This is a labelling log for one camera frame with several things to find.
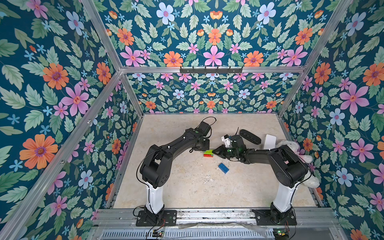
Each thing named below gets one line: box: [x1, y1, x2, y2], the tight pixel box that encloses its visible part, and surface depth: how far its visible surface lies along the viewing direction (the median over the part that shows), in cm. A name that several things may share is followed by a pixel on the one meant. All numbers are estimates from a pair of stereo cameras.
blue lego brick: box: [218, 162, 230, 174], surface depth 92 cm
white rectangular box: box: [263, 134, 277, 150], surface depth 101 cm
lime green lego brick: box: [203, 149, 214, 155], surface depth 95 cm
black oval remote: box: [239, 129, 262, 145], surface depth 106 cm
